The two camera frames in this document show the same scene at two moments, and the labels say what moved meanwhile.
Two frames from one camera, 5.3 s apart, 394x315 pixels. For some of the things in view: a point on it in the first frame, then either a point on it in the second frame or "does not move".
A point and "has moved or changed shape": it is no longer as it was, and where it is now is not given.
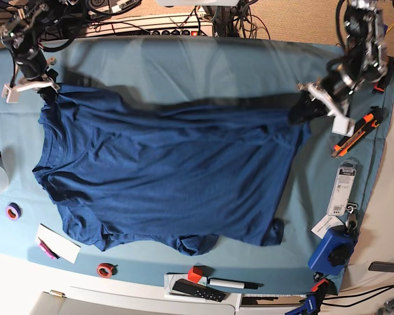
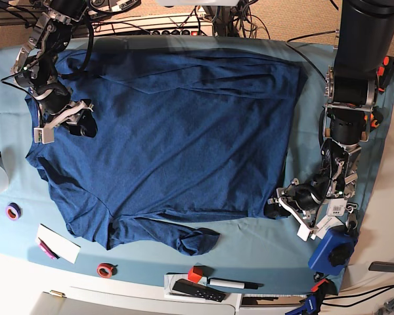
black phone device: (383, 266) does not move
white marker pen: (238, 284) does not move
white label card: (325, 223) does not move
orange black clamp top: (390, 73) does not move
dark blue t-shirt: (190, 173) has moved or changed shape
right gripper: (306, 109) → (303, 201)
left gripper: (46, 86) → (48, 131)
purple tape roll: (13, 211) does not move
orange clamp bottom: (315, 287) does not move
